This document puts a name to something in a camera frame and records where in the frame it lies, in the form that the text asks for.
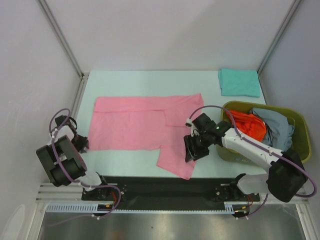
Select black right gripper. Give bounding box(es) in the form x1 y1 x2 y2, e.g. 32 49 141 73
183 132 211 163

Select pink t shirt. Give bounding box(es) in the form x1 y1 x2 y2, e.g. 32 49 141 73
88 93 204 180

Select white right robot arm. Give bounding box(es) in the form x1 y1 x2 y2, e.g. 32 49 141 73
183 113 308 203

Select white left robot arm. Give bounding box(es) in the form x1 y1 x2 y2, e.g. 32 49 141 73
36 115 111 200

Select orange t shirt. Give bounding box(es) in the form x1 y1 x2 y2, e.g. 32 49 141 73
226 109 267 142

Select folded teal t shirt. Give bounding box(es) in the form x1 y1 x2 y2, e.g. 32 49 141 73
218 68 261 98

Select grey blue t shirt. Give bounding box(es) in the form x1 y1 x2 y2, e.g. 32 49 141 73
250 107 295 151

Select olive green plastic basket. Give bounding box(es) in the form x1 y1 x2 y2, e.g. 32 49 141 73
223 101 311 163

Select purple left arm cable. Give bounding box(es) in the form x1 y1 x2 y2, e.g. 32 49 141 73
48 107 122 221

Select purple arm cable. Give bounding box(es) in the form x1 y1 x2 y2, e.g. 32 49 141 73
48 107 122 221
187 105 318 220

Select aluminium frame rail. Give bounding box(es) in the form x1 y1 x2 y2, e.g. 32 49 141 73
36 183 309 205

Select grey slotted cable duct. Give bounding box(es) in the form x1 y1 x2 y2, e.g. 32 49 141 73
45 203 246 215

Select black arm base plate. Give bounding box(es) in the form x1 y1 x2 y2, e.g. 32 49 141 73
81 176 260 210

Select left aluminium corner post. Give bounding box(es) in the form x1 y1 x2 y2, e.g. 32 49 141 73
36 0 88 80

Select aluminium corner post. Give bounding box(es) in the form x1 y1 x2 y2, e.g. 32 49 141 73
36 0 88 80
257 0 303 75

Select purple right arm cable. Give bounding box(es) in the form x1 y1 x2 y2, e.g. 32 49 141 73
187 105 318 220

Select right aluminium corner post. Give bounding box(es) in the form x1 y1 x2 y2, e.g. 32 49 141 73
257 0 303 75

